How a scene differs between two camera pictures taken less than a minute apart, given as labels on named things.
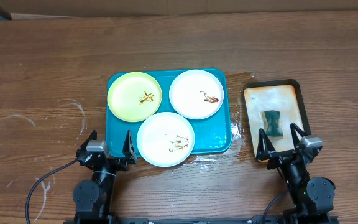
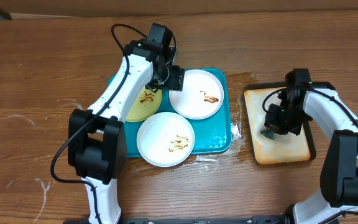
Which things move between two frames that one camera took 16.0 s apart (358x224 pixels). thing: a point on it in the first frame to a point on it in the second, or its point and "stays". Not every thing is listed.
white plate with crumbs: (165, 139) stays
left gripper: (129, 158) to (175, 83)
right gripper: (264, 152) to (273, 125)
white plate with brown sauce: (196, 94) stays
